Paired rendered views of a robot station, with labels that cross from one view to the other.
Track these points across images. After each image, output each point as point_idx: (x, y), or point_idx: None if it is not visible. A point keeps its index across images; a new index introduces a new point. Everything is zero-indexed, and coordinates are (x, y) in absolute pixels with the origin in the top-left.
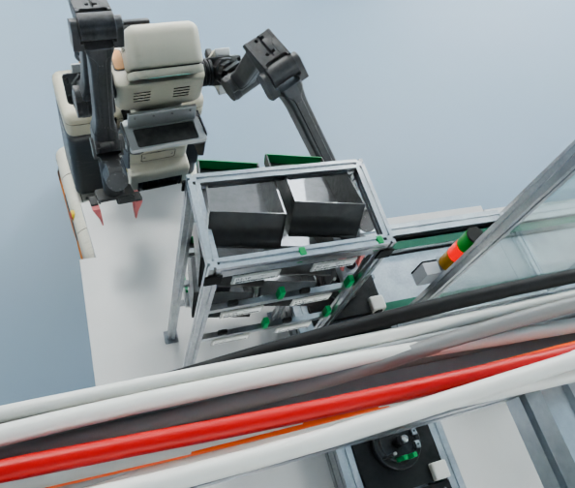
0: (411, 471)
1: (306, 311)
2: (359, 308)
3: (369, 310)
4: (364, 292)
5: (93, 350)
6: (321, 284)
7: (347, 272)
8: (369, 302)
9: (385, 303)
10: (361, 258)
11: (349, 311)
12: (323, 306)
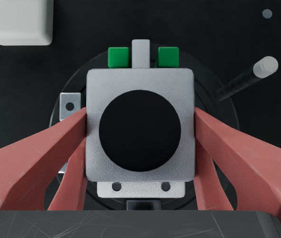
0: None
1: None
2: (96, 15)
3: (61, 1)
4: (53, 72)
5: None
6: (232, 126)
7: (187, 75)
8: (50, 25)
9: None
10: (43, 138)
11: (138, 11)
12: (234, 47)
